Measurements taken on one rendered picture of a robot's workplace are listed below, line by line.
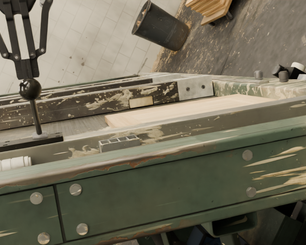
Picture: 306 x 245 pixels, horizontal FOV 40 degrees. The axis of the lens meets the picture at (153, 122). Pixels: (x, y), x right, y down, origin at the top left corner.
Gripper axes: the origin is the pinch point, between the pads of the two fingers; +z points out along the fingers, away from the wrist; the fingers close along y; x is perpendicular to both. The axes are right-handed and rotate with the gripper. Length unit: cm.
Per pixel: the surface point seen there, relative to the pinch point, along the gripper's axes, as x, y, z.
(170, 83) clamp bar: -59, -42, 9
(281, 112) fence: 1.1, -47.4, 13.6
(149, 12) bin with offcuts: -456, -138, -52
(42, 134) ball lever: -0.6, -0.5, 10.2
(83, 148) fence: 1.0, -7.3, 13.8
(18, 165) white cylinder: 4.3, 3.9, 13.8
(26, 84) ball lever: 5.1, 0.2, 0.7
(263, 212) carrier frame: -93, -88, 78
